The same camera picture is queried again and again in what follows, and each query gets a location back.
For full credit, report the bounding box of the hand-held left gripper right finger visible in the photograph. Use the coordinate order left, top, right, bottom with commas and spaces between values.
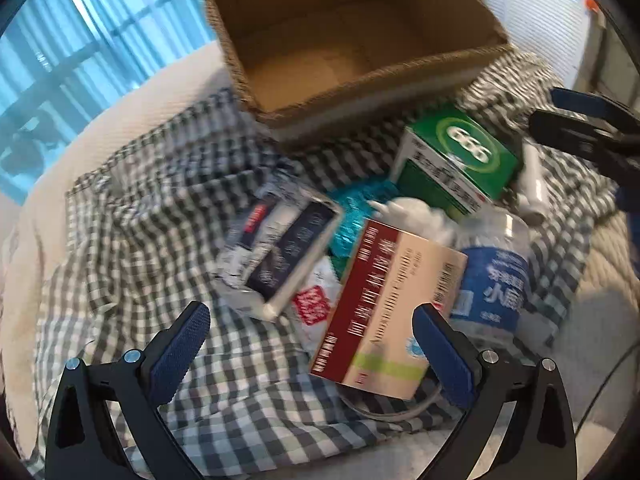
410, 302, 596, 480

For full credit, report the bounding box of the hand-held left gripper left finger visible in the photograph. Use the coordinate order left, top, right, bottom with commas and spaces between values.
45, 301, 211, 480

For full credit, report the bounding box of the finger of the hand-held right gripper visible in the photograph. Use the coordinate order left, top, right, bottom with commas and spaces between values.
549, 86, 640, 133
528, 109, 640, 186

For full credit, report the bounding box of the red and cream medicine box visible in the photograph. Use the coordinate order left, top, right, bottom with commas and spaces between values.
309, 217, 468, 401

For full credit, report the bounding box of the clear bottle with blue label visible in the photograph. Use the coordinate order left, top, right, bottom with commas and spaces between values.
447, 210, 533, 336

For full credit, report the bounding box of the green medicine box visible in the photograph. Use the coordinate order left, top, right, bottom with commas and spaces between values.
392, 105, 523, 221

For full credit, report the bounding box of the white sachet with red label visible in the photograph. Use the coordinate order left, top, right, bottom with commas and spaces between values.
292, 255, 351, 356

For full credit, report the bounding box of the brown cardboard box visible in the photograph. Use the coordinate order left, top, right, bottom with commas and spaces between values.
202, 0, 516, 148

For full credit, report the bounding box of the white slatted panel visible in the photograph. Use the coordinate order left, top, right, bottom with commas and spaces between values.
460, 0, 591, 91

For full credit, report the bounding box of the white plush toy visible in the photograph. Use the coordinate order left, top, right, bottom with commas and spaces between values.
367, 197, 456, 251

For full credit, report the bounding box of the grey checked cloth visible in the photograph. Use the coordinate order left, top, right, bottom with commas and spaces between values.
27, 50, 621, 480

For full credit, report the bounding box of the teal foil packet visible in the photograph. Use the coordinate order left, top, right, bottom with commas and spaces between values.
327, 182, 401, 266

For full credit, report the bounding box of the blue curtain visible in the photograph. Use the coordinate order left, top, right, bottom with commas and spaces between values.
0, 0, 221, 206

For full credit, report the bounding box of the paper tape core ring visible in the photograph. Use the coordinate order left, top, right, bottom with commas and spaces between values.
340, 380, 446, 423

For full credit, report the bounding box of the thin black cable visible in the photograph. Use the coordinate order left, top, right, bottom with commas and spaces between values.
570, 330, 640, 441

